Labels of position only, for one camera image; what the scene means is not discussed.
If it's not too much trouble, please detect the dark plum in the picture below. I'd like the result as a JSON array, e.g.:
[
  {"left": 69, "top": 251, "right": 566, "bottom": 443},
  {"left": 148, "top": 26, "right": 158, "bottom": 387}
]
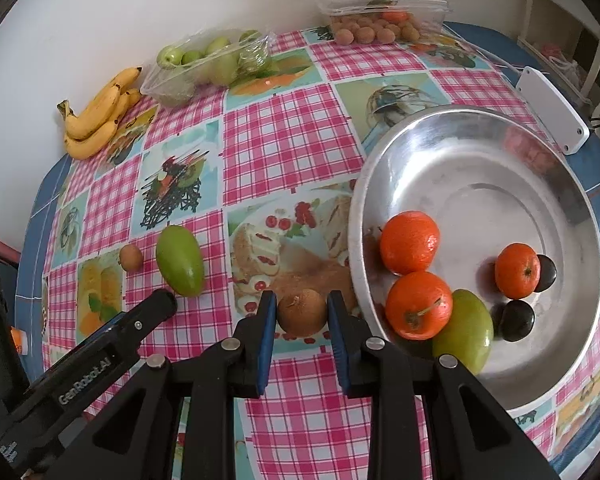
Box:
[
  {"left": 498, "top": 299, "right": 535, "bottom": 342},
  {"left": 534, "top": 255, "right": 557, "bottom": 292}
]

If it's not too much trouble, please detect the small orange tangerine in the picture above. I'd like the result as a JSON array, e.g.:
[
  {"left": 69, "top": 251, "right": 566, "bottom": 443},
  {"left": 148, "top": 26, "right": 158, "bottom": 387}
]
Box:
[{"left": 494, "top": 243, "right": 541, "bottom": 300}]

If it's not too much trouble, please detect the white power adapter box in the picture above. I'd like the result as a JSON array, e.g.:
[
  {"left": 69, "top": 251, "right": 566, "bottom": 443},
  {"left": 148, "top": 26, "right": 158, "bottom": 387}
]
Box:
[{"left": 516, "top": 66, "right": 590, "bottom": 155}]

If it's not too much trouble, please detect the plastic bag of green fruits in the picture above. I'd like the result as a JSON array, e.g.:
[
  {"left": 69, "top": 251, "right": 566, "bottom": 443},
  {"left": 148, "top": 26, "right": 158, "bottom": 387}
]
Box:
[{"left": 140, "top": 28, "right": 273, "bottom": 107}]

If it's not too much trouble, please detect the large orange tangerine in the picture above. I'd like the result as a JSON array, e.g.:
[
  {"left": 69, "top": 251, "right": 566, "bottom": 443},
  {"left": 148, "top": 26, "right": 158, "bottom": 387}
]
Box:
[{"left": 379, "top": 210, "right": 440, "bottom": 275}]

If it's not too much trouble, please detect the green mango in bowl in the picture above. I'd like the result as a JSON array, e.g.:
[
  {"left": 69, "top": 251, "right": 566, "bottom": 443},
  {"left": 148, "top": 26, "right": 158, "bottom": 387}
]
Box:
[{"left": 432, "top": 289, "right": 494, "bottom": 375}]

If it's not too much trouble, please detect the pink checkered picture tablecloth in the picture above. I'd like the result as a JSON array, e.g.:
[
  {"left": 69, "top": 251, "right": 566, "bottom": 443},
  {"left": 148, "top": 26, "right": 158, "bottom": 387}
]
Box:
[{"left": 15, "top": 23, "right": 600, "bottom": 479}]

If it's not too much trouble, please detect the small brown kiwi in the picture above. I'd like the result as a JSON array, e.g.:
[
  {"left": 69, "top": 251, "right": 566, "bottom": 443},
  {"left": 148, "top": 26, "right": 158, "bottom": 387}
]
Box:
[{"left": 119, "top": 244, "right": 144, "bottom": 273}]

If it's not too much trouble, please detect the pink bar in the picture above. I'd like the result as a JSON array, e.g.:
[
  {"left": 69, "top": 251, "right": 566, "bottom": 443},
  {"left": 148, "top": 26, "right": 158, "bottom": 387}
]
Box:
[{"left": 0, "top": 241, "right": 20, "bottom": 264}]

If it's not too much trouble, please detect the yellow banana bunch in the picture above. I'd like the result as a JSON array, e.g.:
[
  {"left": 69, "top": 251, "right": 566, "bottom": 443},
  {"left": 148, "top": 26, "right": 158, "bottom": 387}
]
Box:
[{"left": 57, "top": 66, "right": 143, "bottom": 160}]

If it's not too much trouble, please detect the silver metal bowl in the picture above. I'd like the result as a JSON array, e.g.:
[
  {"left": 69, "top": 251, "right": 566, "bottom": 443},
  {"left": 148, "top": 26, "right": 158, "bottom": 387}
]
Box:
[{"left": 348, "top": 105, "right": 600, "bottom": 415}]

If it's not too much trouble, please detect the green mango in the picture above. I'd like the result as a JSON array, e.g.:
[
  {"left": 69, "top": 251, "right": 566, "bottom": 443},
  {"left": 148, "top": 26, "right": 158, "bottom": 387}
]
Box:
[
  {"left": 432, "top": 289, "right": 494, "bottom": 375},
  {"left": 156, "top": 226, "right": 204, "bottom": 297}
]

